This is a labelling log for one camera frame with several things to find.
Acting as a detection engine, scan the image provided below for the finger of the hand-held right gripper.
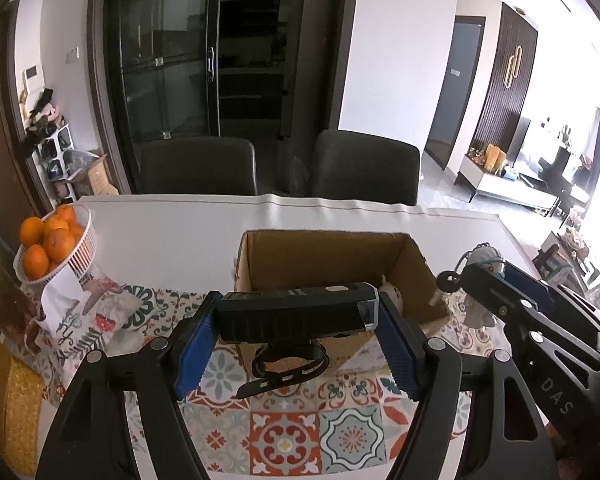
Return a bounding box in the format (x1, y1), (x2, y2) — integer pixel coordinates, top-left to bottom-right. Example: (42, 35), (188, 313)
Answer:
(460, 264), (536, 333)
(502, 262), (600, 356)

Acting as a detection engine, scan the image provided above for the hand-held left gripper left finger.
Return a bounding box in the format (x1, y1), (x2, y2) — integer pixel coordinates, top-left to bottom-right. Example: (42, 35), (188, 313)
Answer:
(35, 290), (224, 480)

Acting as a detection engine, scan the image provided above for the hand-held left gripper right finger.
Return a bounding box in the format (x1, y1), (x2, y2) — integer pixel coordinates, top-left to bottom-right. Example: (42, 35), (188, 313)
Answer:
(377, 290), (553, 480)

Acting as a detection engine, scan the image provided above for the pale pink round charger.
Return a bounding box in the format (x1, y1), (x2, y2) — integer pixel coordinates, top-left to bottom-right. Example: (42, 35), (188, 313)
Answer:
(380, 274), (406, 313)

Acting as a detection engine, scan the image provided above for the black bike light with strap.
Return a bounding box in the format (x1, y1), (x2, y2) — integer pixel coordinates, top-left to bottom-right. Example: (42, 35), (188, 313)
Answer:
(214, 282), (381, 401)

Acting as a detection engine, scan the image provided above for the brown cardboard box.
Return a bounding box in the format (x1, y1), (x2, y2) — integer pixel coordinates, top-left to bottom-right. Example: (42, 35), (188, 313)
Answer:
(232, 230), (451, 356)

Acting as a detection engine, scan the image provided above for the leaf print tissue cover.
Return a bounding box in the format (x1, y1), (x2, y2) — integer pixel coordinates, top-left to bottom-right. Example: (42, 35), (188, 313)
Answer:
(27, 277), (146, 361)

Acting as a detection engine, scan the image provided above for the white low cabinet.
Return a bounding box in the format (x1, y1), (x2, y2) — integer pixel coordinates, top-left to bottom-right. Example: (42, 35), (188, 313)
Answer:
(457, 155), (563, 216)

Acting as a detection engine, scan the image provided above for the patterned tile tablecloth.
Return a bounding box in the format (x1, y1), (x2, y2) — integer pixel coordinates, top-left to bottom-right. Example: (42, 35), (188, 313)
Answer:
(30, 192), (546, 480)

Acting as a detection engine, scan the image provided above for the yellow bag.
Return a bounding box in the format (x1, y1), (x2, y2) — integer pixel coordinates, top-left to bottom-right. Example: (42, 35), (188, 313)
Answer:
(482, 144), (507, 173)

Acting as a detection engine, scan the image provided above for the black television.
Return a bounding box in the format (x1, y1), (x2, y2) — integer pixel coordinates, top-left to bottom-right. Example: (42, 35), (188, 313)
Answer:
(510, 117), (532, 161)

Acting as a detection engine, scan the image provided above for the white tissue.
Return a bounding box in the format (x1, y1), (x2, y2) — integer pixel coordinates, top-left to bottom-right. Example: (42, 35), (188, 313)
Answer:
(40, 270), (88, 333)

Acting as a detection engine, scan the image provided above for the white plastic basket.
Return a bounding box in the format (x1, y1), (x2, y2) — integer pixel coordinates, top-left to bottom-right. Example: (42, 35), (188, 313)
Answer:
(13, 203), (99, 288)

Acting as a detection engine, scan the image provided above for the dark grey dining chair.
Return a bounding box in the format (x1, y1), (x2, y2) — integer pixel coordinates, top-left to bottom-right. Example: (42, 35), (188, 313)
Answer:
(136, 136), (258, 197)
(307, 129), (422, 207)

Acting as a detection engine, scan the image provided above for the pile of oranges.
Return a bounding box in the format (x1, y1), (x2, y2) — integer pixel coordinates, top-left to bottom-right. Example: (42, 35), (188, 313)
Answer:
(19, 204), (86, 281)

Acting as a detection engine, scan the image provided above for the yellow woven box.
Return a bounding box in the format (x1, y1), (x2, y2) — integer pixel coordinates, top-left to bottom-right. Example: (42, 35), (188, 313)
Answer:
(0, 330), (46, 478)

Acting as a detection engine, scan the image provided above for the small cardboard box with plastic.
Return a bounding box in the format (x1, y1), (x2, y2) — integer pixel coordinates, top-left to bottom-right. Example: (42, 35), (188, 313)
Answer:
(65, 149), (121, 197)

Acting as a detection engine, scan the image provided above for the dark interior door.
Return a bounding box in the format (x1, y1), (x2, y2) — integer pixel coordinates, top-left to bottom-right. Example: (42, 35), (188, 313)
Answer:
(425, 15), (487, 171)

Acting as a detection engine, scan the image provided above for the white shoe rack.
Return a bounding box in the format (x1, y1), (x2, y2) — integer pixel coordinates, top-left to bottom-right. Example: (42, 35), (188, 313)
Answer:
(32, 125), (76, 201)

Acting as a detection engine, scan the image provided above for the dark glass sliding door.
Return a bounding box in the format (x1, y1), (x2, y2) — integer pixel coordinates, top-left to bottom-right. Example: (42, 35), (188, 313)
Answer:
(87, 0), (361, 196)

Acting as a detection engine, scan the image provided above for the dark wooden door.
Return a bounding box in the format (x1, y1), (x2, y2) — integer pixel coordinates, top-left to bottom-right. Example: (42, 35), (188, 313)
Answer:
(0, 2), (51, 231)

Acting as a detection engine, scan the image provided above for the gold wall ornament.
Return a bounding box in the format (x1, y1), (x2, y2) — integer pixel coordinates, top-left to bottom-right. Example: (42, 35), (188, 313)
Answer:
(504, 45), (525, 90)

